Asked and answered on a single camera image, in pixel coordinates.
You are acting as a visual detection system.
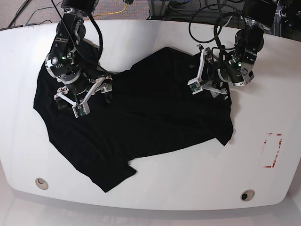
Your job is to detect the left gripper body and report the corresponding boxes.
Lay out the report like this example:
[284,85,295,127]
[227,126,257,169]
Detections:
[188,44,228,100]

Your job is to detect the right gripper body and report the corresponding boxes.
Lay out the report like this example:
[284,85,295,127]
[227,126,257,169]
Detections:
[54,74,112,107]

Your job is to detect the black t-shirt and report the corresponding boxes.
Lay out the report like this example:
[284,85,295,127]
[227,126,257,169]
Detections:
[33,47,233,192]

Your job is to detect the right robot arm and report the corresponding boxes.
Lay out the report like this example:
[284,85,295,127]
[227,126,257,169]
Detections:
[45,0,112,117]

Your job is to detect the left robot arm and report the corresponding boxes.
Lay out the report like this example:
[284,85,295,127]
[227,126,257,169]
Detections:
[188,0,278,98]

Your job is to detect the red tape rectangle marking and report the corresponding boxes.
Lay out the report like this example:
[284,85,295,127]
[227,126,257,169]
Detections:
[261,133,283,169]

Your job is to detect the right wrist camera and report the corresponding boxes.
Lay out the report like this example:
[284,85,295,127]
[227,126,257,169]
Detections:
[72,105,90,118]

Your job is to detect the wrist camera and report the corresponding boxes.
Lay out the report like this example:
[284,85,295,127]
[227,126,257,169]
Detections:
[72,105,90,118]
[188,81,203,95]

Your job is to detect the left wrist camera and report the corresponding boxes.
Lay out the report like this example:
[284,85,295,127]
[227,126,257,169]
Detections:
[188,81,203,95]

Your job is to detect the yellow cable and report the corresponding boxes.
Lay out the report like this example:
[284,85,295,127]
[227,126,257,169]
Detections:
[94,2,129,17]

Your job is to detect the left table cable grommet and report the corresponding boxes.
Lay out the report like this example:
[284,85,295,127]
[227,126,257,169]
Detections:
[35,178,49,190]

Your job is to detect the table cable grommet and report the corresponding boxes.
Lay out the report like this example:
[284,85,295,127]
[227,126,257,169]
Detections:
[35,178,49,190]
[240,189,255,202]

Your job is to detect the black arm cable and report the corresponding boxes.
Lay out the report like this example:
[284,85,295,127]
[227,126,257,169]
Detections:
[189,4,236,51]

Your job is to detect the right table cable grommet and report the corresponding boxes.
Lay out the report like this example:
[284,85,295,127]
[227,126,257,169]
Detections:
[240,189,255,202]

